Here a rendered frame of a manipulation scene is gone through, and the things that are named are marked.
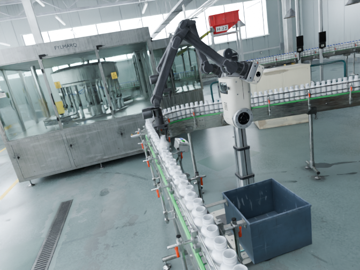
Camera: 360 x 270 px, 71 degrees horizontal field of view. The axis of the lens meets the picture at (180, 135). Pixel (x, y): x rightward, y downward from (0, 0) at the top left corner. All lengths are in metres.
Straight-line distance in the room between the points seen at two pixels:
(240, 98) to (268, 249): 1.04
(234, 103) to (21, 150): 4.05
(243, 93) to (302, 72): 3.86
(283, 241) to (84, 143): 4.08
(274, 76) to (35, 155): 4.75
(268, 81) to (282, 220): 4.45
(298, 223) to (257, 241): 0.21
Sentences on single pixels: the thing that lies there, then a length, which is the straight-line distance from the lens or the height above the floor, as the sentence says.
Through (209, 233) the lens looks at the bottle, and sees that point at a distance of 0.83.
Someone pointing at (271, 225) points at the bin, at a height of 0.90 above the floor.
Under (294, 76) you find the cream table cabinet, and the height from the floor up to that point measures 0.98.
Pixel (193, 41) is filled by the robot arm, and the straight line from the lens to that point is 1.64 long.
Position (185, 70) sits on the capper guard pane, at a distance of 6.83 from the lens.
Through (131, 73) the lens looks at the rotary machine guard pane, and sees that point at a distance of 4.72.
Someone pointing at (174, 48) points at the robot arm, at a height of 1.75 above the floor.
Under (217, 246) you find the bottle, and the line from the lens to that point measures 0.79.
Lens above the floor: 1.67
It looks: 16 degrees down
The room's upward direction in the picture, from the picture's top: 11 degrees counter-clockwise
